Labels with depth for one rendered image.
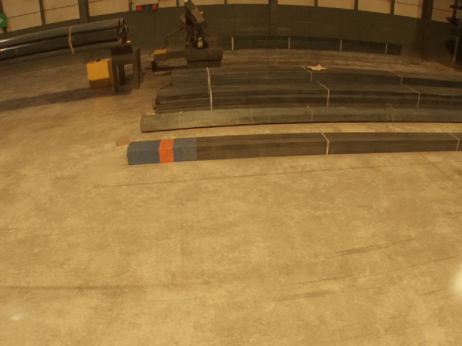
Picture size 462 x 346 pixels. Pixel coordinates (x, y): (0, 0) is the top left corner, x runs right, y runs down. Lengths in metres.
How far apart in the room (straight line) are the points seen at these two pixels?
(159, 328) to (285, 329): 0.70
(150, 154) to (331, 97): 2.60
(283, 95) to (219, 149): 1.48
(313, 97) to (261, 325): 3.45
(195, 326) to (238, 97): 3.21
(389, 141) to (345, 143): 0.57
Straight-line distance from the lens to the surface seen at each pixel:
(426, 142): 4.36
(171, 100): 4.45
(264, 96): 4.54
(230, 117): 4.31
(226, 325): 1.95
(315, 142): 3.65
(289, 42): 9.84
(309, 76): 5.33
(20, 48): 5.69
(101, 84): 7.30
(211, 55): 6.64
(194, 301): 2.07
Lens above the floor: 1.59
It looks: 31 degrees down
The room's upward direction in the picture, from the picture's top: 1 degrees counter-clockwise
